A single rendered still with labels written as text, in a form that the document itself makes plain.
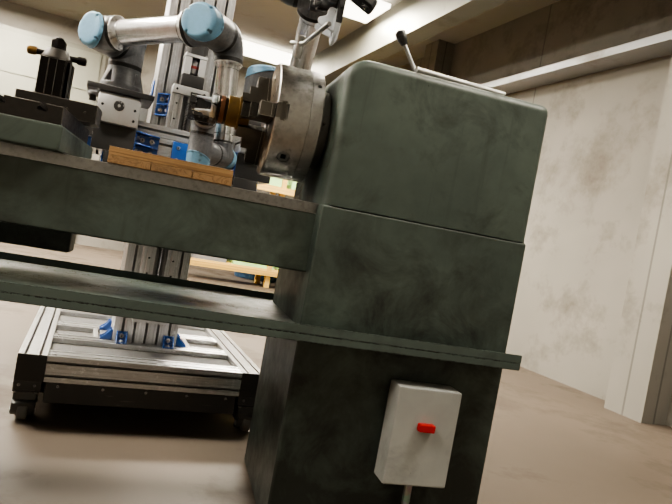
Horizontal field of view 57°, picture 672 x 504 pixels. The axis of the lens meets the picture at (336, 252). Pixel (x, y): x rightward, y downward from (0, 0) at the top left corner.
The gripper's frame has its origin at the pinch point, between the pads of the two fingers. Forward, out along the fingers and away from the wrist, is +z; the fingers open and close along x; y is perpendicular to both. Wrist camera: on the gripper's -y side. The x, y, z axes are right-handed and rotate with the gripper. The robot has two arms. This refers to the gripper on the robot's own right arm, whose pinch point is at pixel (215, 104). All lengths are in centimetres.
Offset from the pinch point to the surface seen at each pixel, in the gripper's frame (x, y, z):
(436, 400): -67, -68, 25
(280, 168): -13.9, -19.9, 4.2
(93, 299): -53, 19, 27
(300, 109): 1.5, -21.4, 11.9
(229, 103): 1.0, -3.6, 0.6
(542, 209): 25, -285, -301
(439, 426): -74, -70, 25
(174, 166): -19.6, 7.3, 14.8
